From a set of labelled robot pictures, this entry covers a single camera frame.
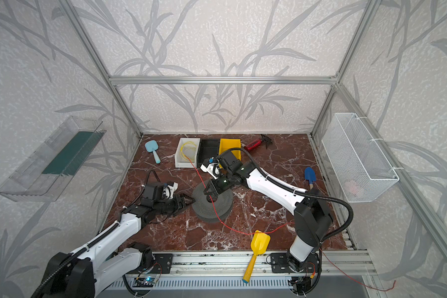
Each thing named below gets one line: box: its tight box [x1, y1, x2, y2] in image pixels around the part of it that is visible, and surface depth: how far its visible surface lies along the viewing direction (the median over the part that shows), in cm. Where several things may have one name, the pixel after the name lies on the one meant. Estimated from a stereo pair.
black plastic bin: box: [196, 138, 221, 169], surface depth 113 cm
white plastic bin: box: [174, 137, 201, 168], surface depth 107 cm
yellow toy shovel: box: [242, 229, 271, 284], surface depth 79 cm
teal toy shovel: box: [144, 139, 161, 164], surface depth 117 cm
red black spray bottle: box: [243, 134, 274, 151], surface depth 117 cm
